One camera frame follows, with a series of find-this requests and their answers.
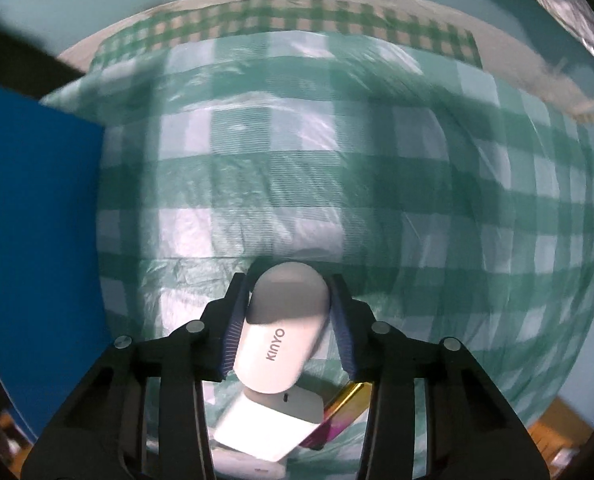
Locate large-check teal plastic cloth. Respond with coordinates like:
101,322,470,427
39,30,594,480

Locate small-check green tablecloth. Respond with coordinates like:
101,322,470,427
91,0,479,68

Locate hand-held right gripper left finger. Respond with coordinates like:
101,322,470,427
22,272,253,480

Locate white oval case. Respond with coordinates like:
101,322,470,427
232,261,332,395

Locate cardboard box with blue rim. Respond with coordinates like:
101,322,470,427
0,82,110,441

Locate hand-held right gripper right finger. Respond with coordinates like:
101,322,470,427
327,274,553,480

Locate silver foil sheet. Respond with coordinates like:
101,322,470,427
497,0,594,56

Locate iridescent lighter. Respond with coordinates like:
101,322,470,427
302,381,373,451

